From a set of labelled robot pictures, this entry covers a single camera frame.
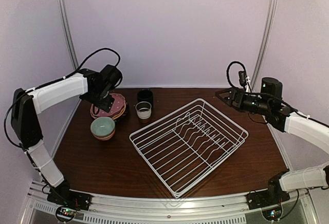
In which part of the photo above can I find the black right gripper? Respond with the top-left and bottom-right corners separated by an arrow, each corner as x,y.
216,86 -> 271,115

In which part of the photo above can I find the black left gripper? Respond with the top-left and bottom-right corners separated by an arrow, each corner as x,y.
79,85 -> 114,112

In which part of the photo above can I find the yellow dotted plate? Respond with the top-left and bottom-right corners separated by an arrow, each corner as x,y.
91,104 -> 128,121

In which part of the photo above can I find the pale green bowl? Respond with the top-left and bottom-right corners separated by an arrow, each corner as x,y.
90,117 -> 115,137

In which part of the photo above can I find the pink white floral bowl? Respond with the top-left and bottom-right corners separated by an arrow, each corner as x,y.
93,129 -> 116,141

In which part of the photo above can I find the white brown cup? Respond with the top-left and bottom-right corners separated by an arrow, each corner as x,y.
135,101 -> 152,123

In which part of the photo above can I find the dark green mug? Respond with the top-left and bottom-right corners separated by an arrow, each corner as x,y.
137,89 -> 154,106

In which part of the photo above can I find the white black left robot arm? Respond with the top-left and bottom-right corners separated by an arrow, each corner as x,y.
7,65 -> 123,206

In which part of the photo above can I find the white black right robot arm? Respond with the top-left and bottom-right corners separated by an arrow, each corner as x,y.
215,77 -> 328,204

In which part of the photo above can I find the left circuit board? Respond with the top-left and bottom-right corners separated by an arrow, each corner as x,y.
55,206 -> 77,222

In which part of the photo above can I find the circuit board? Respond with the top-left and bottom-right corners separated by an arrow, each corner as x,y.
55,206 -> 77,222
262,207 -> 283,221

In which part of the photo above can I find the right circuit board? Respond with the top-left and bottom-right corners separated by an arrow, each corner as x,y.
262,207 -> 283,221

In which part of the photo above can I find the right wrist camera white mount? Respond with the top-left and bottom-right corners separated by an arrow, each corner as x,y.
238,70 -> 252,92

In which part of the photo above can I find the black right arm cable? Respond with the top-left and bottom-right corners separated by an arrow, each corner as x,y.
225,61 -> 249,88

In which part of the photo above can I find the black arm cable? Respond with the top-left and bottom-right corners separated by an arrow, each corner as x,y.
225,61 -> 249,88
4,48 -> 121,147

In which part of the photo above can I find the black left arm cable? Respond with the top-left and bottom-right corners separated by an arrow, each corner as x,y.
4,48 -> 121,147

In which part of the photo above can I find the white wire dish rack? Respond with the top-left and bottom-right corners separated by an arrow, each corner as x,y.
129,98 -> 249,198

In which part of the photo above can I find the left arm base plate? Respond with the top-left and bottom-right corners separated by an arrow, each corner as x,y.
47,188 -> 92,211

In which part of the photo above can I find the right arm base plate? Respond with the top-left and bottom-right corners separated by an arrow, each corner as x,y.
246,190 -> 290,210

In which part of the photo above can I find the right aluminium frame post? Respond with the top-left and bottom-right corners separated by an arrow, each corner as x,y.
251,0 -> 278,90

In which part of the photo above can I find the aluminium frame post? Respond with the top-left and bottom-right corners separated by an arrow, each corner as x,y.
251,0 -> 278,90
57,0 -> 79,70

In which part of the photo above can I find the left aluminium frame post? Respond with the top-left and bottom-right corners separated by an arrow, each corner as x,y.
57,0 -> 79,70

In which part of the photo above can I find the front aluminium rail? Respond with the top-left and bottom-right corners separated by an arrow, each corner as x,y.
19,181 -> 320,223

